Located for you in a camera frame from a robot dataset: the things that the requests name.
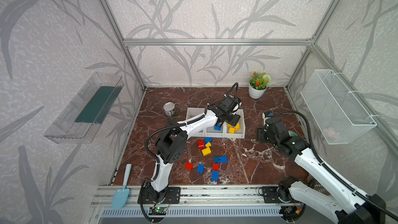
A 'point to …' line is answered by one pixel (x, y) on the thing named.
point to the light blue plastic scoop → (121, 197)
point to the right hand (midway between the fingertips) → (261, 125)
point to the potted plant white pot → (255, 93)
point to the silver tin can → (169, 108)
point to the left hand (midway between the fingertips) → (237, 113)
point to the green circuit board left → (157, 211)
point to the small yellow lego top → (208, 144)
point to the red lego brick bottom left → (188, 165)
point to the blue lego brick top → (208, 139)
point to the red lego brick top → (201, 144)
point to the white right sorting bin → (239, 134)
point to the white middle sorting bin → (211, 132)
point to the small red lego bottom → (216, 166)
